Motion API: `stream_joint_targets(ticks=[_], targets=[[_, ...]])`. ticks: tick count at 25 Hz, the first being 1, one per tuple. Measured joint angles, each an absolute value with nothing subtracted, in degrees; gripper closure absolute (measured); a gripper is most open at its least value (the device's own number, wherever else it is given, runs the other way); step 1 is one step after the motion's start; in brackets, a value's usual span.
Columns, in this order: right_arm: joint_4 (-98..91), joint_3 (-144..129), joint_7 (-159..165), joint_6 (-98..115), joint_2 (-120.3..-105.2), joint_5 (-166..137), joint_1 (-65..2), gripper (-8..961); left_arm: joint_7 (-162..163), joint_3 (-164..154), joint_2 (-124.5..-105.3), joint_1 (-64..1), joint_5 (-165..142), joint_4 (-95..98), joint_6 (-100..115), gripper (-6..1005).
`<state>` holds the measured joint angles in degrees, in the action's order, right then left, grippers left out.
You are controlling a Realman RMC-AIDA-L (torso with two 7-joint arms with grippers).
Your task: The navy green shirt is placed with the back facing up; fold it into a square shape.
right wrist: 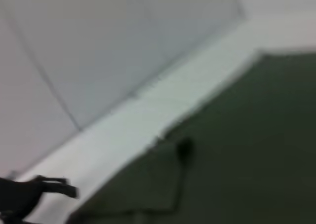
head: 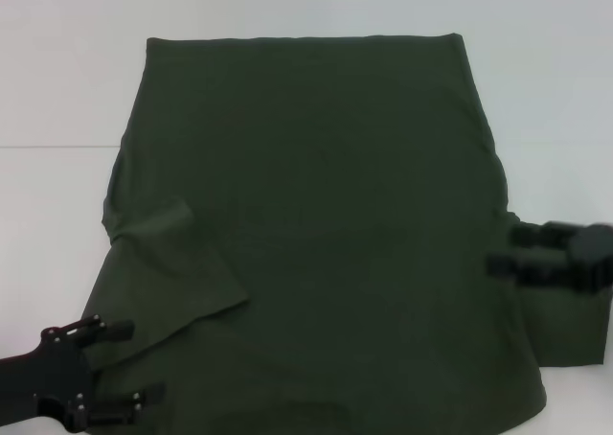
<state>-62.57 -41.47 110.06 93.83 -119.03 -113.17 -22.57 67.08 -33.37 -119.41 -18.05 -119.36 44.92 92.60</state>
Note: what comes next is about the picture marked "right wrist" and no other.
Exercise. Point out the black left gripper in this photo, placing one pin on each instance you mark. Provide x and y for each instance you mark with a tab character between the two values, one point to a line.
17	197

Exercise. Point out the dark green t-shirt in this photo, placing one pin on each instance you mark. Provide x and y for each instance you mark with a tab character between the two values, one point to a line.
247	147

